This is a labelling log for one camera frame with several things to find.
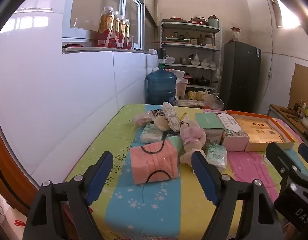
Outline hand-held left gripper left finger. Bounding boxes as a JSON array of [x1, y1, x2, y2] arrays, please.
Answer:
[[22, 151, 114, 240]]

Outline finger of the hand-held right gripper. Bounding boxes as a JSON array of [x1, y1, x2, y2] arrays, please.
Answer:
[[298, 142, 308, 178], [266, 142, 305, 195]]

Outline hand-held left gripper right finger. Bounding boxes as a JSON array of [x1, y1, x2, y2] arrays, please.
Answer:
[[191, 151, 282, 240]]

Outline green patterned tissue pack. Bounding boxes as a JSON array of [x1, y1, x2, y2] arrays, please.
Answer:
[[206, 142, 227, 172]]

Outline orange tray box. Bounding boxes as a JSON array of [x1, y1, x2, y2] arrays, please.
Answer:
[[225, 110, 295, 152]]

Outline plush doll with purple dress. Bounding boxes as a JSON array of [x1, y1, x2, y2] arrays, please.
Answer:
[[180, 126, 207, 166]]

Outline pink tissue pack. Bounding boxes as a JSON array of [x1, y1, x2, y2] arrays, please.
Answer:
[[130, 140, 181, 185]]

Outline white green tissue pack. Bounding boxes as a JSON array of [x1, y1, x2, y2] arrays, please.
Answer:
[[140, 124, 161, 143]]

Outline white floral cloth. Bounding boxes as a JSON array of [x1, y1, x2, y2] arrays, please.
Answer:
[[163, 102, 181, 132]]

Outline beige plush toy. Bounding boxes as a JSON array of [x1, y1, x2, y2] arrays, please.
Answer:
[[153, 116, 170, 131]]

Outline pink translucent plastic bag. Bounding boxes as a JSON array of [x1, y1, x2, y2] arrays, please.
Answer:
[[132, 112, 154, 128]]

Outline leopard print cloth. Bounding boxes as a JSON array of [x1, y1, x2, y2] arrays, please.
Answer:
[[150, 108, 167, 118]]

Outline kitchen counter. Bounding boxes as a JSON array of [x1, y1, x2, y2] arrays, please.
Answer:
[[269, 104, 308, 152]]

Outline row of condiment bottles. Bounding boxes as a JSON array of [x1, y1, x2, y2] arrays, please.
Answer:
[[293, 99, 308, 122]]

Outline wooden cutting board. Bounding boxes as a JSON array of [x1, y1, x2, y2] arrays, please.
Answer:
[[270, 104, 301, 125]]

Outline floral tissue box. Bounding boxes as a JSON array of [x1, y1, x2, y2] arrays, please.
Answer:
[[217, 114, 250, 152]]

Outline teal cardboard box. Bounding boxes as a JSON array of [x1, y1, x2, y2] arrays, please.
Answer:
[[195, 112, 224, 144]]

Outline colourful cartoon printed sheet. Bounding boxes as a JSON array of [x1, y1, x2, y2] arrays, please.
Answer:
[[65, 104, 308, 240]]

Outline pale wrapped bundle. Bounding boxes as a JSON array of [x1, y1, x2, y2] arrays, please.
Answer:
[[175, 99, 206, 108]]

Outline clear bag of vegetables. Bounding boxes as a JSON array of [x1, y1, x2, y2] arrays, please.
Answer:
[[188, 89, 224, 110]]

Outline dark grey fridge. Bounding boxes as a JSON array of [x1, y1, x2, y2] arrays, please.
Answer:
[[220, 41, 262, 112]]

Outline pale pink plastic container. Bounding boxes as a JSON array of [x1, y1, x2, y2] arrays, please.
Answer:
[[178, 78, 189, 98]]

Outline black wok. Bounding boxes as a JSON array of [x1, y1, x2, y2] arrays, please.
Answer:
[[195, 76, 219, 86]]

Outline blue water jug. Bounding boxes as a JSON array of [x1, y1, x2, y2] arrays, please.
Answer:
[[145, 64, 177, 105]]

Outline white flour bag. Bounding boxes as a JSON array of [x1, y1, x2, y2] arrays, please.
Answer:
[[171, 69, 186, 98]]

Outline grey metal shelf rack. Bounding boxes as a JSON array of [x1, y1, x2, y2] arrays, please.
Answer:
[[160, 19, 222, 98]]

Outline black white water pump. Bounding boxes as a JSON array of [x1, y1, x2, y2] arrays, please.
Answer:
[[158, 49, 167, 68]]

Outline glass jar with red lid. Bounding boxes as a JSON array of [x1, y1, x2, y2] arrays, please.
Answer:
[[231, 27, 241, 42]]

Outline row of glass jars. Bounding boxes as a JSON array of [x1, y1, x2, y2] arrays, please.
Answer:
[[173, 31, 216, 46]]

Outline high bright window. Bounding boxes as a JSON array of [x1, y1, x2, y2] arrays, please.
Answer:
[[275, 0, 301, 28]]

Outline red label drink bottle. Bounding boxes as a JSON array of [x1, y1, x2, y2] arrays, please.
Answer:
[[118, 15, 127, 49], [124, 18, 131, 50], [97, 6, 117, 47], [111, 11, 121, 48]]

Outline teal enamel pot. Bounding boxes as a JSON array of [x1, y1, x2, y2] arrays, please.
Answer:
[[208, 15, 220, 28]]

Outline cardboard wall sheets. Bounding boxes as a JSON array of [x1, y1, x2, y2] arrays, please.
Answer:
[[289, 64, 308, 110]]

